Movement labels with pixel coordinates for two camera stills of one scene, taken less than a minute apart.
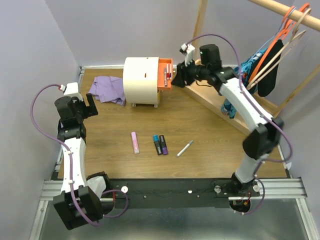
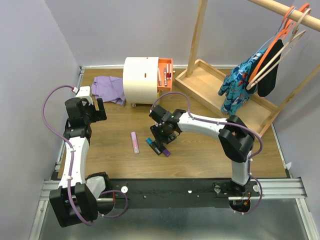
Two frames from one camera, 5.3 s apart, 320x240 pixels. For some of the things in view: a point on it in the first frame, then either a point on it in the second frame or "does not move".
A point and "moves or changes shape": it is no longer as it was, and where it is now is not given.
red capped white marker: (168, 71) does not move
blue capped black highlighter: (156, 140) moves or changes shape
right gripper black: (181, 75) to (159, 139)
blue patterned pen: (165, 80) does not move
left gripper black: (91, 109) to (102, 114)
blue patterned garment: (244, 71) does not move
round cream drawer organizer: (144, 78) does not move
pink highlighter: (135, 143) does not move
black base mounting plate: (174, 193) does not move
